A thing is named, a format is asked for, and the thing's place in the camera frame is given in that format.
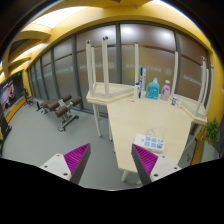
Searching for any small white blue bottle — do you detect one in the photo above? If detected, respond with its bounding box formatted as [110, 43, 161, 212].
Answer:
[134, 83, 140, 100]

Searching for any upturned white table right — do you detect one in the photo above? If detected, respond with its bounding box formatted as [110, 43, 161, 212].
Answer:
[170, 51, 214, 125]

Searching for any upturned white table left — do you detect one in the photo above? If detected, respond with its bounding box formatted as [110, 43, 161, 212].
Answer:
[86, 36, 134, 105]

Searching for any purple detergent bottle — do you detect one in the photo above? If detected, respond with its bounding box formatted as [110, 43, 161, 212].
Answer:
[160, 80, 170, 101]

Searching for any black exercise machine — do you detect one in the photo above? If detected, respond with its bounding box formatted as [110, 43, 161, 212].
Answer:
[22, 87, 34, 106]

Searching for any blue detergent bottle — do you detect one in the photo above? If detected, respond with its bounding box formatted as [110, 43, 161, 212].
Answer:
[145, 78, 160, 100]

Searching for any green potted plant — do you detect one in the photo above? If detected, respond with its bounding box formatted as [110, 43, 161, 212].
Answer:
[204, 119, 219, 144]

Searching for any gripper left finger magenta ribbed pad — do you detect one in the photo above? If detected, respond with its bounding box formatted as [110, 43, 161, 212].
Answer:
[41, 144, 91, 184]

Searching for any wall display screen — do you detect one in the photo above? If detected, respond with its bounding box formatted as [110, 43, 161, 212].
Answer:
[0, 74, 24, 114]

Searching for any light wood table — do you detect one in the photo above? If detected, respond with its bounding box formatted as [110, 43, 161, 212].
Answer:
[86, 91, 208, 186]

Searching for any small blue white carton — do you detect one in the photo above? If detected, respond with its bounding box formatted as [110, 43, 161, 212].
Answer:
[171, 96, 177, 106]

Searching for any tall blue white box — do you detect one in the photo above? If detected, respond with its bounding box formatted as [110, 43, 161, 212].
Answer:
[139, 67, 146, 98]

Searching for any upturned white table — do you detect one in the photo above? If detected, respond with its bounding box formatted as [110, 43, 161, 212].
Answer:
[86, 36, 134, 105]
[170, 51, 214, 125]

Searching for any brown padded exercise bench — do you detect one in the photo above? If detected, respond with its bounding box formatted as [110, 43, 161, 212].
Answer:
[37, 94, 82, 132]

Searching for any white charger cable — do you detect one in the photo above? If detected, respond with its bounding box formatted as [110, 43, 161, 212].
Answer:
[143, 127, 166, 141]

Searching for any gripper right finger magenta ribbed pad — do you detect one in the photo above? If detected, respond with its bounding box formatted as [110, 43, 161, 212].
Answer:
[131, 144, 180, 186]

